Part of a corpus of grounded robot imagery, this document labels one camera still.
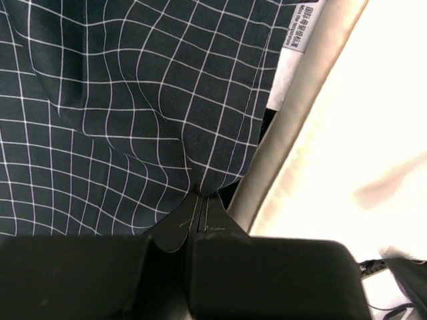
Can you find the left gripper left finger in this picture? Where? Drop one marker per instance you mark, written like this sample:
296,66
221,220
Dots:
98,277

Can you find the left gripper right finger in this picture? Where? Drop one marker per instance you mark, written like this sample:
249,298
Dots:
236,276

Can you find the cream pillow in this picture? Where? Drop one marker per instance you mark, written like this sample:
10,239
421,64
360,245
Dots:
344,158

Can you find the dark checked pillowcase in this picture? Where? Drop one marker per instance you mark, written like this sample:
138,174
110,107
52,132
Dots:
113,111

